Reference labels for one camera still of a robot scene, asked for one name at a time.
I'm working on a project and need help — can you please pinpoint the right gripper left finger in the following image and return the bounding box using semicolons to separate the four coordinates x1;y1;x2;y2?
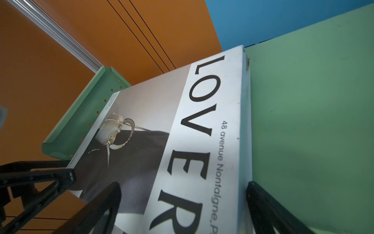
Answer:
54;182;121;234

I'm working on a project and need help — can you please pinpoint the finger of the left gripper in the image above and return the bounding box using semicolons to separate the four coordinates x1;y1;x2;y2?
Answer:
1;160;76;234

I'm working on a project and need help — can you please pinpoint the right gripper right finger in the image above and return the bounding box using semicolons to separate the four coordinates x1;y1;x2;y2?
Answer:
246;181;313;234

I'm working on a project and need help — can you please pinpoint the white LOVER book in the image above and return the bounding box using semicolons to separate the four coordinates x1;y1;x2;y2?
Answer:
69;46;253;234

